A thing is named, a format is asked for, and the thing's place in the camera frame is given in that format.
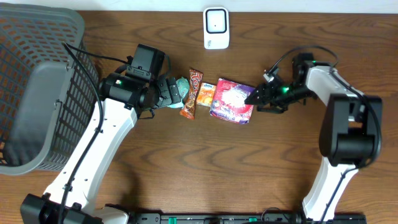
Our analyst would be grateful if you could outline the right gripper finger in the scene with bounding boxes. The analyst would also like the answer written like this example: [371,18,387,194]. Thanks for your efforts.
[244,83,268,105]
[257,105,288,114]

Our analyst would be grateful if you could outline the mint green wipes pack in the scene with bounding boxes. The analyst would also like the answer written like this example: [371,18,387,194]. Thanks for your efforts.
[169,77,189,108]

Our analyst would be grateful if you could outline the orange chocolate bar wrapper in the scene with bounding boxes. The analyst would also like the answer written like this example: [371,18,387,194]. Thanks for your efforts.
[180,69,203,119]

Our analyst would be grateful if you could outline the red purple snack packet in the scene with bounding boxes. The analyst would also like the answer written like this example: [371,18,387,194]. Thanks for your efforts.
[210,78,254,124]

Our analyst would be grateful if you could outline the orange tissue pack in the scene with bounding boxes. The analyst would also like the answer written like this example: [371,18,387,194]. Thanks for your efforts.
[197,83,216,107]

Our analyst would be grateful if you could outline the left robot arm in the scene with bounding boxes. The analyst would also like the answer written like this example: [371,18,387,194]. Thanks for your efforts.
[20,73,180,223]

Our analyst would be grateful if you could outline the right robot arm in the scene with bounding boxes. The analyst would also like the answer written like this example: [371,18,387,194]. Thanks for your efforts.
[245,53,382,223]

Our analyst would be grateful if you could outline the white barcode scanner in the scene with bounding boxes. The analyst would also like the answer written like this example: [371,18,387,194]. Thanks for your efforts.
[203,7,230,50]

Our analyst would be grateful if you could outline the grey plastic mesh basket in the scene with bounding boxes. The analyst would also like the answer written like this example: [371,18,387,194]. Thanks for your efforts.
[1,3,99,175]

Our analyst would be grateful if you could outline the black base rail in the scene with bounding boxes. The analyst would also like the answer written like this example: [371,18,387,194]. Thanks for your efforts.
[105,212,368,224]

